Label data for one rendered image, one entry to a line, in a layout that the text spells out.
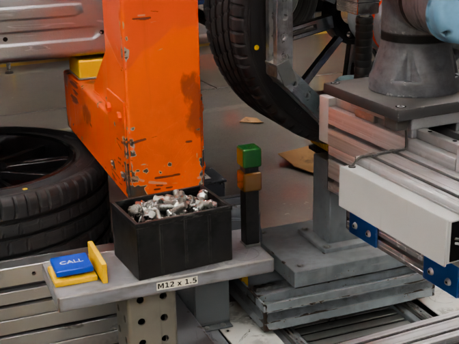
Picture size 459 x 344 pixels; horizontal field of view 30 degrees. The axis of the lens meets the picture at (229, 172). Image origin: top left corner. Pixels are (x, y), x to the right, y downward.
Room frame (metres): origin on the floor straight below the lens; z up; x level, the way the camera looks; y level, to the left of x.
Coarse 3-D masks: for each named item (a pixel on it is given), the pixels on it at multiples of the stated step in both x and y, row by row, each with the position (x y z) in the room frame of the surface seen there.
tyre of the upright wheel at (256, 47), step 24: (216, 0) 2.07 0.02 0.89; (240, 0) 1.94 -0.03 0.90; (264, 0) 1.96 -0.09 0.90; (216, 24) 2.07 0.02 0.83; (240, 24) 1.94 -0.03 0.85; (264, 24) 1.96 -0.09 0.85; (216, 48) 2.09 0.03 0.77; (240, 48) 1.94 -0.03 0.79; (264, 48) 1.96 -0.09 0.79; (240, 72) 1.98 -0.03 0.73; (264, 72) 1.96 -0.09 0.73; (240, 96) 2.14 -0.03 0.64; (264, 96) 1.96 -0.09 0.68; (288, 96) 1.98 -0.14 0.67; (288, 120) 1.98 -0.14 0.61; (312, 120) 2.00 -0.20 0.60
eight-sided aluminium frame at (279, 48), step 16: (272, 0) 1.92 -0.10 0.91; (288, 0) 1.89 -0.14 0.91; (272, 16) 1.92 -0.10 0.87; (288, 16) 1.89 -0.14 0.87; (272, 32) 1.92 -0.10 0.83; (288, 32) 1.89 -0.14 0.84; (272, 48) 1.92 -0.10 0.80; (288, 48) 1.89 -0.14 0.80; (272, 64) 1.90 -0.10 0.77; (288, 64) 1.89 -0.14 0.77; (288, 80) 1.89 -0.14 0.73; (304, 96) 1.90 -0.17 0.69
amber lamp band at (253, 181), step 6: (240, 174) 1.61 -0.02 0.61; (246, 174) 1.60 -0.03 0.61; (252, 174) 1.60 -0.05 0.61; (258, 174) 1.61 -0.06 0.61; (240, 180) 1.61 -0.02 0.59; (246, 180) 1.60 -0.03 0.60; (252, 180) 1.60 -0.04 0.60; (258, 180) 1.60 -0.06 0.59; (240, 186) 1.61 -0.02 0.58; (246, 186) 1.60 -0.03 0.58; (252, 186) 1.60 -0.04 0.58; (258, 186) 1.60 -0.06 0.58
